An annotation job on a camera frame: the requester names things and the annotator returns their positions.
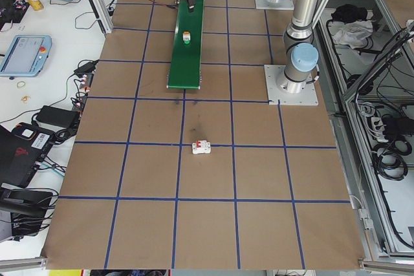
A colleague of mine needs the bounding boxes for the white cloth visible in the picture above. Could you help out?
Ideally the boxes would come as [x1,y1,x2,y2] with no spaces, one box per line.
[332,20,376,49]

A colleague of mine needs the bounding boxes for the aluminium post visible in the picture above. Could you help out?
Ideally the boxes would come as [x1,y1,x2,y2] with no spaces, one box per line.
[72,0,114,35]

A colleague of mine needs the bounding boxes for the white circuit breaker red switch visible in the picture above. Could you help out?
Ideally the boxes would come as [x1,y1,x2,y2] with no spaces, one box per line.
[191,139,212,156]

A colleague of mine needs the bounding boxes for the red conveyor wire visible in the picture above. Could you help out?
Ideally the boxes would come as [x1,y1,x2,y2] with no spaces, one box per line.
[118,0,178,10]

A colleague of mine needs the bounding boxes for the green conveyor belt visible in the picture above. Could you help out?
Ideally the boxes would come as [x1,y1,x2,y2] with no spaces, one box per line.
[166,0,208,91]

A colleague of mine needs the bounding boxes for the black cable coil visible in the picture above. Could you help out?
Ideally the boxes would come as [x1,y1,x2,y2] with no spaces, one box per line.
[371,140,410,182]

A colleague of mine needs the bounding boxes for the black desk device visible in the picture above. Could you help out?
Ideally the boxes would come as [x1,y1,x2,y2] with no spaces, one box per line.
[0,188,60,244]

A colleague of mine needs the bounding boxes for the black case with red print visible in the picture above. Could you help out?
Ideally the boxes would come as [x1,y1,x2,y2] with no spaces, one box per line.
[0,122,56,189]

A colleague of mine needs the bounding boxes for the power strip with plugs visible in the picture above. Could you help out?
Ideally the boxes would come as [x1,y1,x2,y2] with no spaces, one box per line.
[71,72,95,114]

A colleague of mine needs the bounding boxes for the large black power adapter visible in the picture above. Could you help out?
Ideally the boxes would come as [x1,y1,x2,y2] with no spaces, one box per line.
[37,105,81,129]

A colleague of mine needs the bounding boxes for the white power strip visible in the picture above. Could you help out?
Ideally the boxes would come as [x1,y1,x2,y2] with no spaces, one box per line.
[368,116,386,143]

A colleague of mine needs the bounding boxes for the black power brick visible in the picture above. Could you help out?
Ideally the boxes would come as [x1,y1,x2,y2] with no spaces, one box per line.
[383,116,407,136]

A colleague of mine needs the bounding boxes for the black cloth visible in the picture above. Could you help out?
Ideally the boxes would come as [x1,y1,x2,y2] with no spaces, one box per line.
[331,3,369,23]

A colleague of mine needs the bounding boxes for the aluminium profile bar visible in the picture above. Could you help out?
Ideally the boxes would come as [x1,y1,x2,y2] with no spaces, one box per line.
[0,255,49,272]
[357,257,414,272]

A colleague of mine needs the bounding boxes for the light blue teach pendant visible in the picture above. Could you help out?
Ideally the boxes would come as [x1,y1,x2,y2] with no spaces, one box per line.
[0,34,52,79]

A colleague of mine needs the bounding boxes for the metal bar frame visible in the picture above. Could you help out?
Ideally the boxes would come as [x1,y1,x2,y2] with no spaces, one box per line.
[299,0,414,260]

